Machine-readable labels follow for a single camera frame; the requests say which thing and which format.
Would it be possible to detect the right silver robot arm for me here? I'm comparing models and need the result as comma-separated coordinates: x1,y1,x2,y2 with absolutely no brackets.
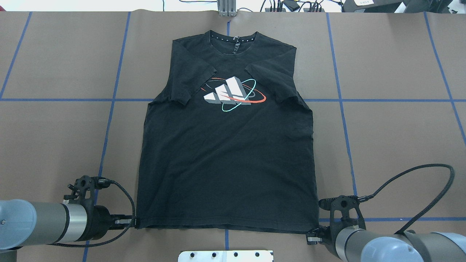
305,195,466,262

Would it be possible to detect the black graphic t-shirt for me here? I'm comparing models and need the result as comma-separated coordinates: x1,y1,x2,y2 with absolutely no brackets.
135,31,319,234

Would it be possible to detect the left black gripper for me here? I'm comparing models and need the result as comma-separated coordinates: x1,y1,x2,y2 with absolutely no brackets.
63,175,135,242

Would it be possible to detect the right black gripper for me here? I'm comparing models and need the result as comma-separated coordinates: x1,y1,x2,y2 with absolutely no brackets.
306,195,366,251

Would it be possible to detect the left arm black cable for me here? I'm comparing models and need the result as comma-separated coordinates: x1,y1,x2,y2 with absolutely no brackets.
47,177,137,249

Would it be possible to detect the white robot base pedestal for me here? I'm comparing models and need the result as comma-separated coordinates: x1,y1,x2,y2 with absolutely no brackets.
178,249,274,262

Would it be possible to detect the aluminium frame post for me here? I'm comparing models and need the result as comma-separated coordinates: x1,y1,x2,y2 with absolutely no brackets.
216,0,237,17

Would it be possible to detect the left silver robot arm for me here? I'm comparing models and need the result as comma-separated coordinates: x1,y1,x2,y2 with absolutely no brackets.
0,176,135,253

